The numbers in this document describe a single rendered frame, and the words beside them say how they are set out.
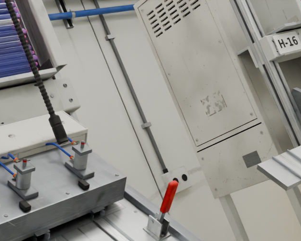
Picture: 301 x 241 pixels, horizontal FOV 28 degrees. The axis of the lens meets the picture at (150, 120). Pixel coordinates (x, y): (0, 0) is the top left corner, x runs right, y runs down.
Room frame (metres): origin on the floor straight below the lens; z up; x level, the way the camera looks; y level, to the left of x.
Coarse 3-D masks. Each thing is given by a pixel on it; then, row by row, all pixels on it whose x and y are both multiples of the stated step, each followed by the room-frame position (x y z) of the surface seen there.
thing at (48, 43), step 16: (32, 0) 1.10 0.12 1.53; (32, 16) 1.15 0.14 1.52; (32, 32) 1.17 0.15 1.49; (48, 32) 1.11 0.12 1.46; (48, 48) 1.11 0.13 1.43; (48, 64) 1.13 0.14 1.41; (64, 64) 1.11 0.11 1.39; (0, 80) 1.02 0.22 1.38; (16, 80) 1.05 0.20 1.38; (32, 80) 1.10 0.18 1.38
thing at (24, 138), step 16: (64, 112) 1.10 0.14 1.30; (0, 128) 1.01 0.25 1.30; (16, 128) 1.02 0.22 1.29; (32, 128) 1.03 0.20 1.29; (48, 128) 1.04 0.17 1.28; (64, 128) 1.05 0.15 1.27; (80, 128) 1.07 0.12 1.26; (0, 144) 0.97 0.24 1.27; (16, 144) 0.98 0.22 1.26; (32, 144) 0.99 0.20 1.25; (64, 144) 1.05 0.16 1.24; (0, 160) 0.96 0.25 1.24
